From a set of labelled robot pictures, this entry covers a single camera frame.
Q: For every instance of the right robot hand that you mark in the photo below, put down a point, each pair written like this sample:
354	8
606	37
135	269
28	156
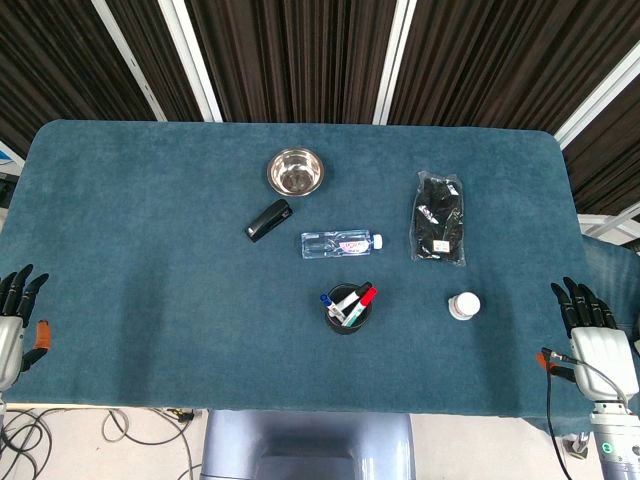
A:
600	355

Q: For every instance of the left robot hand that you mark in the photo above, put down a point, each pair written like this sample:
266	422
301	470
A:
11	340

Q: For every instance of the red-capped whiteboard marker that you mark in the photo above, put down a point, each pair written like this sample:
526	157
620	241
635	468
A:
368	296

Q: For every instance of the black round pen holder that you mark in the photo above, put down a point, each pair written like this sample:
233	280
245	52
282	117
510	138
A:
345	327

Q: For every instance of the blue fabric seat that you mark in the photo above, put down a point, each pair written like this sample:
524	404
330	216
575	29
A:
612	280

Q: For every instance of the white pill bottle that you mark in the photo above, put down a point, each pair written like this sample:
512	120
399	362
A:
464	305

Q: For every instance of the blue table cloth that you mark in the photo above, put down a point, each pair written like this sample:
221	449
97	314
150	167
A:
175	280

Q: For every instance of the black gloves in plastic bag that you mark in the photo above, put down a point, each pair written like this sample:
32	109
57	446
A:
440	220

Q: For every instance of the black stapler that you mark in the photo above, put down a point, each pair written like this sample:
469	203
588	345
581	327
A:
267	221

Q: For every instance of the clear plastic water bottle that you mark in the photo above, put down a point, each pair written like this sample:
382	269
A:
335	244

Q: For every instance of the blue grey robot torso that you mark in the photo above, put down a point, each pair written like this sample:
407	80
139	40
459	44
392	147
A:
307	445

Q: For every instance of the stainless steel bowl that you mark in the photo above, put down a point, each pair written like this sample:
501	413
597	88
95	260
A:
295	172

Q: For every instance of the dark pleated curtain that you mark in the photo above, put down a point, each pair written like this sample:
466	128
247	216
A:
300	55

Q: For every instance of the white metal frame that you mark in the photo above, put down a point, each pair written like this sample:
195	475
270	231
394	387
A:
612	225

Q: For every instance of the wide white frame post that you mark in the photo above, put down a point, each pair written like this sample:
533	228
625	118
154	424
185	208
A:
192	60
395	60
597	95

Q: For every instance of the thin white frame post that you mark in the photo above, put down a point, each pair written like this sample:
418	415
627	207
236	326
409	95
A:
130	60

